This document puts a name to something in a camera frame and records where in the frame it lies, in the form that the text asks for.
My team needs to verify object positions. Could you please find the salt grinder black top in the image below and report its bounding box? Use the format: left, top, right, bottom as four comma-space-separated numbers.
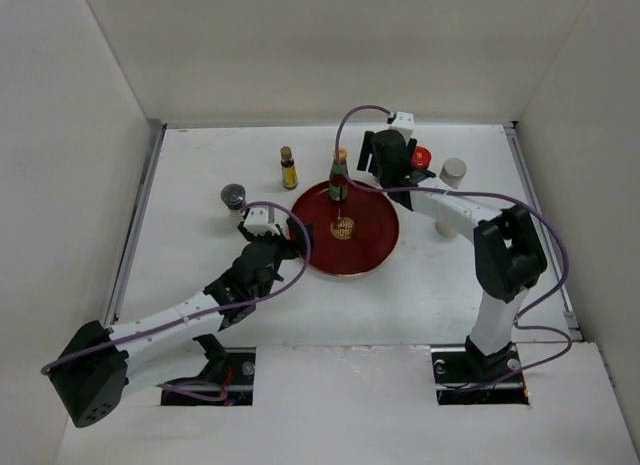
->
220, 183, 246, 212

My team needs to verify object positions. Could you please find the white pepper shaker blue label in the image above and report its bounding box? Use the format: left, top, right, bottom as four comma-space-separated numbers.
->
439, 157, 467, 189

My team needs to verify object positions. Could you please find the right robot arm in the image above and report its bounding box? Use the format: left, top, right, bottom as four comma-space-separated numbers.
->
293, 127, 547, 381

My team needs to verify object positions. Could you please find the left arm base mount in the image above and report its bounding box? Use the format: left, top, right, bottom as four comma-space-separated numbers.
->
160, 334, 256, 407

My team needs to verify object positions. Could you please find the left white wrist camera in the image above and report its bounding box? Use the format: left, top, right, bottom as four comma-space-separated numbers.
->
243, 207, 276, 235

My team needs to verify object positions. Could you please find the red chili sauce bottle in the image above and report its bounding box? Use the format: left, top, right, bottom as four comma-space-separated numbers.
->
328, 148, 349, 202

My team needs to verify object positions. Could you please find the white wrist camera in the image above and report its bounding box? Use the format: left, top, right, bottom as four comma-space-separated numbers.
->
388, 111, 415, 135
243, 207, 276, 235

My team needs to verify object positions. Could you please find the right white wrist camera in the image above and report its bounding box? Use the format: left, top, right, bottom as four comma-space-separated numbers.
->
388, 111, 415, 135

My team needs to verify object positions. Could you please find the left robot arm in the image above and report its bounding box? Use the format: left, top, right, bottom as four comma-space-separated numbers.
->
43, 220, 313, 428

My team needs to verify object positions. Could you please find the red-lidded dark sauce jar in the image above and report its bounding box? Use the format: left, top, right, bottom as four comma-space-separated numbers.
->
411, 146, 432, 170

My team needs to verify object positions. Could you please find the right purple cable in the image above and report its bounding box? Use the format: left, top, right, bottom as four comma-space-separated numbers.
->
333, 103, 574, 394

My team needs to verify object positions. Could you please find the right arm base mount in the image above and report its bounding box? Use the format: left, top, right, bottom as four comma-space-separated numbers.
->
430, 345, 529, 405

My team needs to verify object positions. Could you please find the small gold-capped oil bottle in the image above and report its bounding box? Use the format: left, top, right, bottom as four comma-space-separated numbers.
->
280, 146, 298, 190

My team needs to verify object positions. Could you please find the red round tray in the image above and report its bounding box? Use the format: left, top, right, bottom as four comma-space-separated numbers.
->
292, 181, 400, 277

